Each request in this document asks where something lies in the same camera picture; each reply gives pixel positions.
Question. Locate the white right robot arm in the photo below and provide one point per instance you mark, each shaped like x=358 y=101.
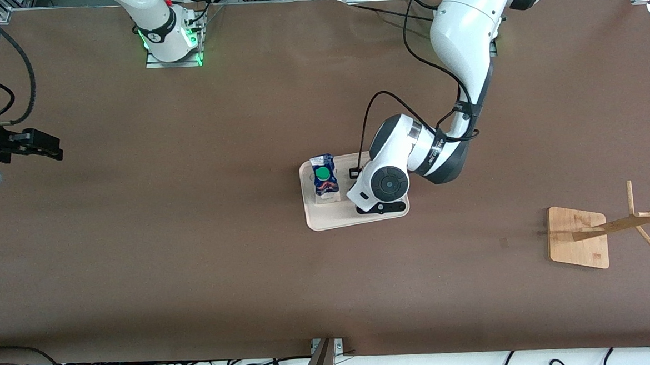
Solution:
x=158 y=30

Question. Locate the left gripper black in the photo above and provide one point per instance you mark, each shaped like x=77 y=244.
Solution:
x=353 y=173

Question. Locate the wooden mug stand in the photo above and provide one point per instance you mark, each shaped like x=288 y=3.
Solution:
x=576 y=253

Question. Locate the white rabbit print tray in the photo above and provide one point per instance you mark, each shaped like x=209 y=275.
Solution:
x=332 y=218

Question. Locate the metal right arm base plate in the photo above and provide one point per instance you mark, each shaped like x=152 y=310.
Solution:
x=154 y=63

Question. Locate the blue white milk carton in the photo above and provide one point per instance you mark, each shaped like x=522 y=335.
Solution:
x=325 y=188

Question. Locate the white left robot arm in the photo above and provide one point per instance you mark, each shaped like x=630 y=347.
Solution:
x=461 y=30

